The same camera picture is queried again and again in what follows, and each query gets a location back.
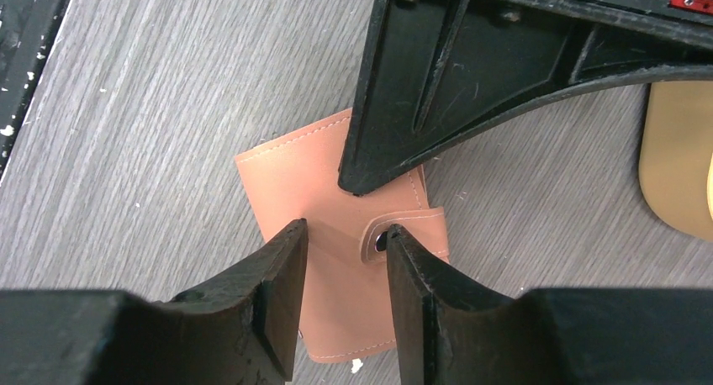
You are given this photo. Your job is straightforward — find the yellow oval card tray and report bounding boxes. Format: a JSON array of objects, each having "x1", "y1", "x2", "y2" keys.
[{"x1": 638, "y1": 82, "x2": 712, "y2": 241}]

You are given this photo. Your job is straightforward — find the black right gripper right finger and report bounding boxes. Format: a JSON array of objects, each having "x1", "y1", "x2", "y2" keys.
[{"x1": 385, "y1": 224, "x2": 712, "y2": 384}]

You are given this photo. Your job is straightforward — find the pink blue card holder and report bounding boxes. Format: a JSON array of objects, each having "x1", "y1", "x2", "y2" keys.
[{"x1": 235, "y1": 110, "x2": 449, "y2": 363}]

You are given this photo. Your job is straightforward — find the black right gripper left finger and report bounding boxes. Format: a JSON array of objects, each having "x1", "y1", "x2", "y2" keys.
[{"x1": 1, "y1": 219, "x2": 309, "y2": 384}]

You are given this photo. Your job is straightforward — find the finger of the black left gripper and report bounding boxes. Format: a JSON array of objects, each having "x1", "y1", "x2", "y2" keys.
[{"x1": 338, "y1": 0, "x2": 712, "y2": 196}]

